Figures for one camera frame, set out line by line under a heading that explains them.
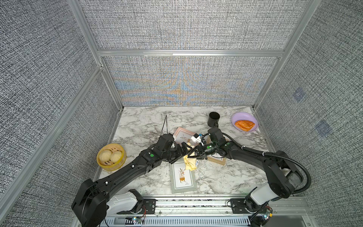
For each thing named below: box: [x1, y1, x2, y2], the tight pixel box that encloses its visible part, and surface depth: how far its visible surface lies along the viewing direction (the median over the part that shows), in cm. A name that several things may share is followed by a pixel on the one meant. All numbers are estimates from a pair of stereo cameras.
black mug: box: [207, 111, 221, 128], surface depth 105 cm
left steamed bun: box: [98, 149, 112, 162], surface depth 87 cm
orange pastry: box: [234, 119, 256, 132], surface depth 106 cm
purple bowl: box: [231, 111, 259, 133], surface depth 108 cm
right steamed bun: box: [110, 150, 123, 164], surface depth 87 cm
